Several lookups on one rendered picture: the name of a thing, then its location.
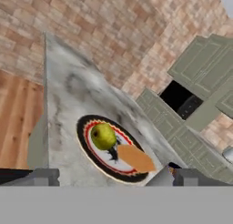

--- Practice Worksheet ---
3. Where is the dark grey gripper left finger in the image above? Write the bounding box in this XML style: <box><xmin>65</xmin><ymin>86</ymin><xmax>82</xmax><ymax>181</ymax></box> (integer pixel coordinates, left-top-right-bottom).
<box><xmin>1</xmin><ymin>168</ymin><xmax>60</xmax><ymax>187</ymax></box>

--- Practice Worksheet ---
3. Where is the grey-green counter base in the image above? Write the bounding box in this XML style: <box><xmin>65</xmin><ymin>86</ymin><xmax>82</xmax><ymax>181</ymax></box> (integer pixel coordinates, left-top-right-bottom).
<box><xmin>26</xmin><ymin>114</ymin><xmax>50</xmax><ymax>171</ymax></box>

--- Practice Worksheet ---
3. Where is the grey-green cupboard run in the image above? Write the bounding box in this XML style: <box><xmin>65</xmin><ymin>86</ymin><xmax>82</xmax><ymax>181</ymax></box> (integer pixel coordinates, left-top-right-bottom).
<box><xmin>135</xmin><ymin>33</ymin><xmax>233</xmax><ymax>185</ymax></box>

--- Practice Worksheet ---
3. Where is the black microwave oven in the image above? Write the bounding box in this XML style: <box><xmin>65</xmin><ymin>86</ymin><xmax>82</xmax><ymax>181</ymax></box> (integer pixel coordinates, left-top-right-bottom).
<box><xmin>158</xmin><ymin>79</ymin><xmax>204</xmax><ymax>121</ymax></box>

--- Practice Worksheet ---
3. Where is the silver sink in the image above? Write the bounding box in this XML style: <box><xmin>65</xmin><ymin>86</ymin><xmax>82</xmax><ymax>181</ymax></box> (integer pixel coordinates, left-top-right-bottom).
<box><xmin>221</xmin><ymin>145</ymin><xmax>233</xmax><ymax>164</ymax></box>

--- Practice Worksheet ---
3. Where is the black rimmed patterned plate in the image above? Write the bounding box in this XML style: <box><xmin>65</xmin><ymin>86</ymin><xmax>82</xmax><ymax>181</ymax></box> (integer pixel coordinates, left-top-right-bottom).
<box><xmin>76</xmin><ymin>114</ymin><xmax>150</xmax><ymax>184</ymax></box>

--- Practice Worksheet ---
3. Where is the green apple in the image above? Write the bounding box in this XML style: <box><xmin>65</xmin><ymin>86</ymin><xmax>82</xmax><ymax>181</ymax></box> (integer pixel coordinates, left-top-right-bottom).
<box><xmin>90</xmin><ymin>122</ymin><xmax>117</xmax><ymax>151</ymax></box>

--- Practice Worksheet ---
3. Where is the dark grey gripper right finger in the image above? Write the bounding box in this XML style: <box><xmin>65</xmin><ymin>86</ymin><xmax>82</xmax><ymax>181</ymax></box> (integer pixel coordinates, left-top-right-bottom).
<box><xmin>173</xmin><ymin>168</ymin><xmax>233</xmax><ymax>187</ymax></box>

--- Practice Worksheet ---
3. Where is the orange oval bread slice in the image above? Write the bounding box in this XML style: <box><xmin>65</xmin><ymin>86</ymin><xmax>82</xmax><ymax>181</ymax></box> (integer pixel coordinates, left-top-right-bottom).
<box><xmin>116</xmin><ymin>144</ymin><xmax>157</xmax><ymax>174</ymax></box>

